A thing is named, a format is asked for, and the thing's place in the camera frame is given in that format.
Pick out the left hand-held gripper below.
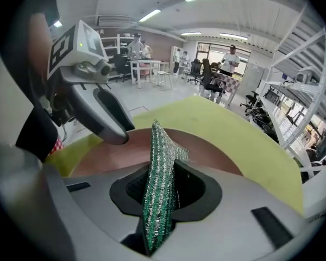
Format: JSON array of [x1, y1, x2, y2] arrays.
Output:
[[47, 20, 136, 146]]

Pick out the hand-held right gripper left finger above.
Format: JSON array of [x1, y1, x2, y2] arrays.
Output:
[[0, 141, 151, 261]]

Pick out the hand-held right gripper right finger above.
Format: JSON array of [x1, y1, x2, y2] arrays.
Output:
[[157, 159, 324, 259]]

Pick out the large pink plate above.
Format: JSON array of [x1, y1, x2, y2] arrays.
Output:
[[69, 128, 244, 178]]

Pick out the green scrubbing sponge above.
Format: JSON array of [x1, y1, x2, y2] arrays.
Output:
[[141, 119, 190, 257]]

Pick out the person's left forearm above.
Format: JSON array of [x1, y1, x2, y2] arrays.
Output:
[[27, 12, 54, 76]]

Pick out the person's red checkered trousers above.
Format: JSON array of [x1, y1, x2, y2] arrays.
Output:
[[50, 137, 66, 155]]

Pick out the white table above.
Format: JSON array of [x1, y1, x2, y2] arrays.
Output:
[[129, 60, 162, 89]]

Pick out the white stool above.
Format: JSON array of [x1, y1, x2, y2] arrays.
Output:
[[153, 71, 173, 91]]

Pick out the person's black printed shirt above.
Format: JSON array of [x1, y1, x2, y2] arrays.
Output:
[[0, 0, 61, 163]]

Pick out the green tablecloth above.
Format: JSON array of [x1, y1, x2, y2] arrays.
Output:
[[45, 95, 305, 217]]

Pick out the ceiling air conditioner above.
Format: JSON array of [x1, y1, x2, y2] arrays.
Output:
[[97, 14, 138, 27]]

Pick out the black office chair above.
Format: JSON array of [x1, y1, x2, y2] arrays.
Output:
[[240, 91, 259, 114], [199, 58, 226, 103], [189, 59, 203, 85]]

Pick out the checkered tablecloth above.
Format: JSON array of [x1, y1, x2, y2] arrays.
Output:
[[211, 72, 241, 108]]

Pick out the white metal shelf rack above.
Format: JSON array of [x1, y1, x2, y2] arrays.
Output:
[[249, 4, 326, 179]]

